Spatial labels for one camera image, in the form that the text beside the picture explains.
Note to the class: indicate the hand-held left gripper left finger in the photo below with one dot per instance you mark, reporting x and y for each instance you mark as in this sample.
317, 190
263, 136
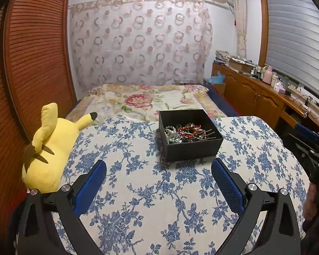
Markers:
91, 186

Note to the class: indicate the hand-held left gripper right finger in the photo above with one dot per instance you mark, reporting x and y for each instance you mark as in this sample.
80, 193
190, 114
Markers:
227, 186

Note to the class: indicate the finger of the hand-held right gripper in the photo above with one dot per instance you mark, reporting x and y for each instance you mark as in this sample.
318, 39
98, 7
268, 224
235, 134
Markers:
305, 132

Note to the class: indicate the black jewelry box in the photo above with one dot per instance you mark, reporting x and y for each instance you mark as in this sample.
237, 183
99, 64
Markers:
194, 150

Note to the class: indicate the silver flower hair comb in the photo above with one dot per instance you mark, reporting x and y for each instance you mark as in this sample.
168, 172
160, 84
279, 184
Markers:
206, 136

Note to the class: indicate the person's right hand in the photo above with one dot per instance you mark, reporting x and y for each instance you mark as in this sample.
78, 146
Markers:
315, 200

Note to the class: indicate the white power strip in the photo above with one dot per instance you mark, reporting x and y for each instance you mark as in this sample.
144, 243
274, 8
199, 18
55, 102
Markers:
301, 105

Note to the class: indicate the pink tissue pack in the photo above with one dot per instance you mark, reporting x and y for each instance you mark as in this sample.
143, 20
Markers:
279, 87

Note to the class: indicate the yellow plush toy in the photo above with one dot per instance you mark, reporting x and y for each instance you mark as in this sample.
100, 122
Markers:
50, 148

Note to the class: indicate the wooden cabinet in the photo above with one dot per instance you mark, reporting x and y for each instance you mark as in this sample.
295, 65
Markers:
255, 95

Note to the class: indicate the blue floral cloth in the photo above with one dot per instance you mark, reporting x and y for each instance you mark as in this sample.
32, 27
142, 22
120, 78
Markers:
154, 204

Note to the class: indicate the pink kettle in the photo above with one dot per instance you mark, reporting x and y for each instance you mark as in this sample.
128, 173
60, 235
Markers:
267, 74

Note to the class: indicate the floral bedspread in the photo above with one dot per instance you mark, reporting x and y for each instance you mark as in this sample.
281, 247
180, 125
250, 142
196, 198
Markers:
138, 101

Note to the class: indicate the stack of papers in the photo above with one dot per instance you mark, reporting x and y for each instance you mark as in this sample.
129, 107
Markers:
236, 61

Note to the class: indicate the grey window blind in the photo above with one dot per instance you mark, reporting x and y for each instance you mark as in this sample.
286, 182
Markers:
295, 32

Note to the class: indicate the blue plastic bag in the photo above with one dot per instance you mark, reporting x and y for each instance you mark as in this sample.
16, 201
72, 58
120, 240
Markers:
216, 79

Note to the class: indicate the beige window curtain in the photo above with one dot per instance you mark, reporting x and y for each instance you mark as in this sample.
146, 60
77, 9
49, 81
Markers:
241, 32

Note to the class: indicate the wooden louvred wardrobe door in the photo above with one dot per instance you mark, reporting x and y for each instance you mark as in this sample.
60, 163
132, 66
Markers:
34, 58

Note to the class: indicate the circle patterned curtain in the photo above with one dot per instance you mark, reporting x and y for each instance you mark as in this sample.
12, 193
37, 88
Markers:
140, 45

